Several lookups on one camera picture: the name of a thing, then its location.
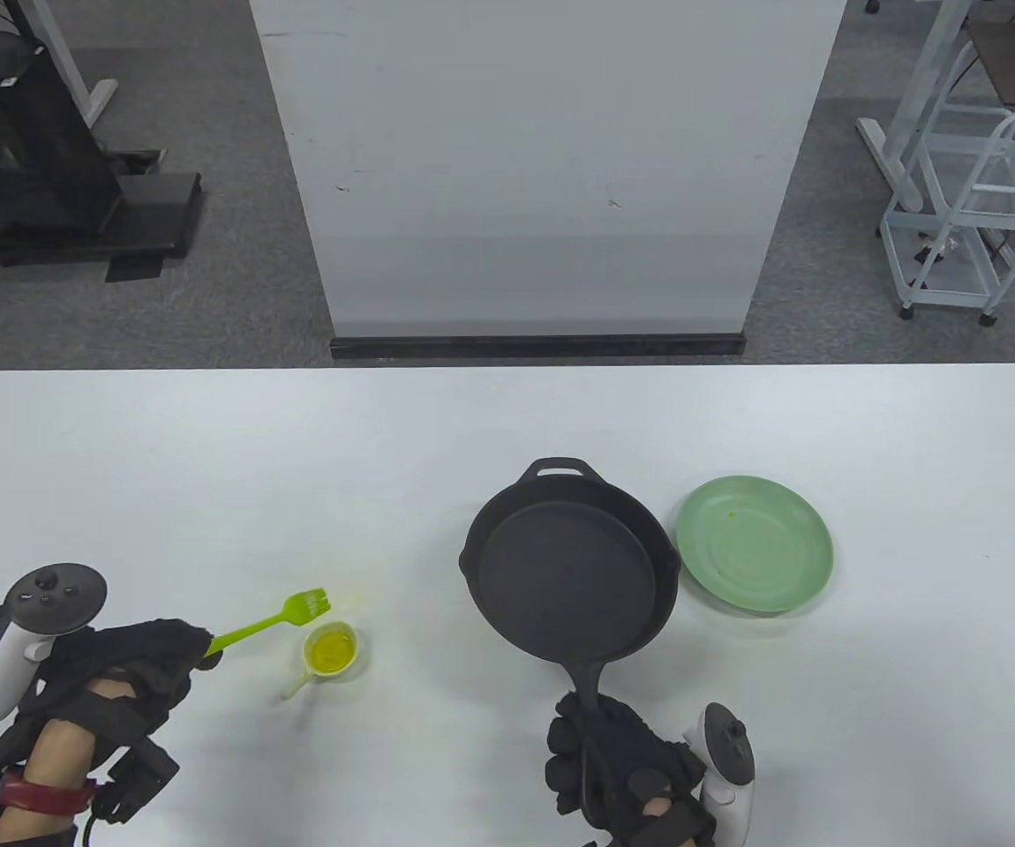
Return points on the black flat base plate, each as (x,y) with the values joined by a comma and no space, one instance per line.
(146,207)

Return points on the green silicone brush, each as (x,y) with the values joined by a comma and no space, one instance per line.
(260,628)

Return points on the person's left hand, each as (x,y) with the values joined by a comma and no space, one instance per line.
(137,657)

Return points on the white and black left controller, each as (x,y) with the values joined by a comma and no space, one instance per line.
(53,595)

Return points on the white desk leg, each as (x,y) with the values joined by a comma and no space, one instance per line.
(909,115)
(75,62)

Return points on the small green oil cup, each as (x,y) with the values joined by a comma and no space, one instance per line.
(333,653)

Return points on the person's left forearm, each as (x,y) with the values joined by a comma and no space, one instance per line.
(57,750)

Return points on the white and black right controller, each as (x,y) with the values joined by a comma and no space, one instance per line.
(728,745)

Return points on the black partition base bar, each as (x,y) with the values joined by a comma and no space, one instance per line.
(538,345)

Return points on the white partition panel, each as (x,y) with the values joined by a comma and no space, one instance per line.
(543,168)

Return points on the black computer case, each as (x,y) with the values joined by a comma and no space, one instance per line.
(22,159)

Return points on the green round plate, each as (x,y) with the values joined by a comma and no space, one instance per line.
(759,543)

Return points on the black cast iron frying pan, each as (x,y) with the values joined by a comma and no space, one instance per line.
(569,573)

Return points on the person's right hand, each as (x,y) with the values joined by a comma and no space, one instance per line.
(622,750)

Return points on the red wristband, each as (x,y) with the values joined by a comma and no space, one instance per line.
(44,797)

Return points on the white and black controller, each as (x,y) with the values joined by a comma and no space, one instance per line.
(53,595)
(728,745)

